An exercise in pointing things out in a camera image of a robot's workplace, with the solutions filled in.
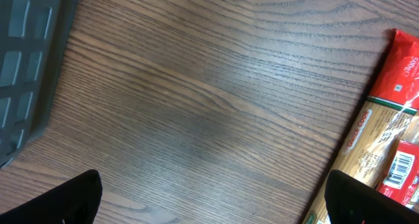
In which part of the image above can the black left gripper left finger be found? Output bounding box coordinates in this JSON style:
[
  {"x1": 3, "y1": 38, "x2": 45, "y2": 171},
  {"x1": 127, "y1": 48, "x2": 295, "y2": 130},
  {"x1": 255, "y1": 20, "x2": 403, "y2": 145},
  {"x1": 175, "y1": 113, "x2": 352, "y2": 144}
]
[{"x1": 1, "y1": 170, "x2": 103, "y2": 224}]

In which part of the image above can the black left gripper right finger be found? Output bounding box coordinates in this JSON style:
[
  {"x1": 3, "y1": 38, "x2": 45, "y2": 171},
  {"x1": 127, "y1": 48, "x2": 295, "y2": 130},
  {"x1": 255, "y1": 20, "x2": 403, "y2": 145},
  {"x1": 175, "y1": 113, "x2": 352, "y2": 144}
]
[{"x1": 324, "y1": 170, "x2": 418, "y2": 224}]

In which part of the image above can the orange spaghetti package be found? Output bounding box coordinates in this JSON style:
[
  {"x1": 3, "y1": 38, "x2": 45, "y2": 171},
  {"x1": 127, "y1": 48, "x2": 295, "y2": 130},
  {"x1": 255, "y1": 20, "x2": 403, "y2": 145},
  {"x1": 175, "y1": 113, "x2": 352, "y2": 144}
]
[{"x1": 303, "y1": 29, "x2": 418, "y2": 224}]

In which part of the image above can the grey plastic basket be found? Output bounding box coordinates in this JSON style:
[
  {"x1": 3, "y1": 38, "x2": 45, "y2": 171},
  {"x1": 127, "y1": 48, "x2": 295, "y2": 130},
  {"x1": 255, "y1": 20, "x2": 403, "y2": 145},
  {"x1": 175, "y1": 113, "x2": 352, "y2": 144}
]
[{"x1": 1, "y1": 0, "x2": 78, "y2": 167}]

